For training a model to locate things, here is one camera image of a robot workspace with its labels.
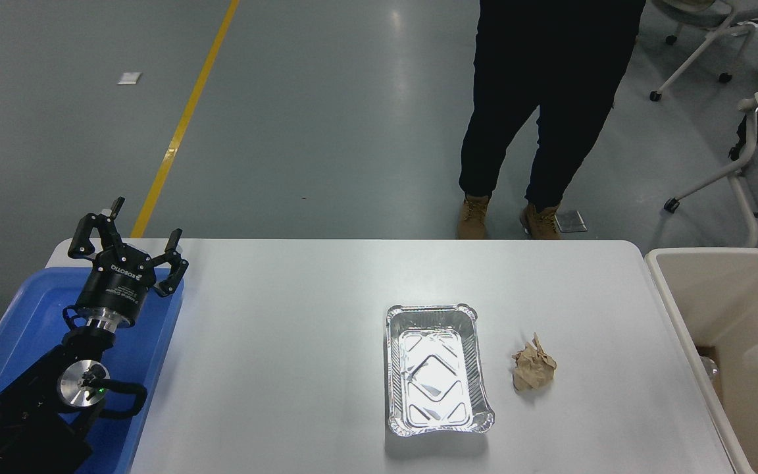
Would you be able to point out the small shiny grey item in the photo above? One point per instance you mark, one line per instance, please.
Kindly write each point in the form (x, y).
(710, 368)

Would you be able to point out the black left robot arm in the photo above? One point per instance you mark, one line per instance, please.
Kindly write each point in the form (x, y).
(24, 411)

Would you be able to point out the crumpled tan paper ball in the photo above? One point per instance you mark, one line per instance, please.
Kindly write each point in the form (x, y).
(533, 372)

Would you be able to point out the white-legged grey office chair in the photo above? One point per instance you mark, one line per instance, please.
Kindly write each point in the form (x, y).
(708, 9)

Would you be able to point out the person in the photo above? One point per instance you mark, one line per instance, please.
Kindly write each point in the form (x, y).
(550, 79)

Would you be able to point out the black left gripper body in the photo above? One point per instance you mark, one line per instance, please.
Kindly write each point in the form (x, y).
(119, 280)

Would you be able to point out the silver foil tray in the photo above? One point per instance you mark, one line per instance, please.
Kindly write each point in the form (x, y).
(435, 368)

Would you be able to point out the large pale bin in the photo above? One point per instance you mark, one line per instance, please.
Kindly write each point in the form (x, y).
(734, 296)

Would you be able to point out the metal floor plate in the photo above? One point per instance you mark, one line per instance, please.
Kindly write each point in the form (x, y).
(575, 221)

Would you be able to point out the blue plastic tray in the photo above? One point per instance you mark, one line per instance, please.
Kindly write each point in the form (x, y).
(30, 309)

